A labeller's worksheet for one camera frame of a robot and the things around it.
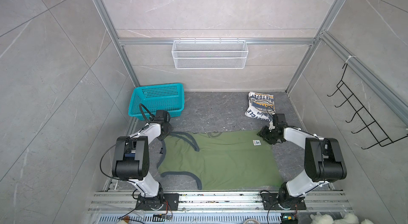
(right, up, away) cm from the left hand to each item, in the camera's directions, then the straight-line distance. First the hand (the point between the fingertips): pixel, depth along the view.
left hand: (167, 127), depth 96 cm
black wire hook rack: (+92, +3, -35) cm, 99 cm away
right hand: (+58, -4, 0) cm, 58 cm away
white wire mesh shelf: (+26, +46, +4) cm, 53 cm away
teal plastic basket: (-3, +19, +18) cm, 26 cm away
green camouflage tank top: (+33, -18, -9) cm, 39 cm away
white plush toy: (+86, -35, -30) cm, 98 cm away
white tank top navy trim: (+62, +13, +11) cm, 65 cm away
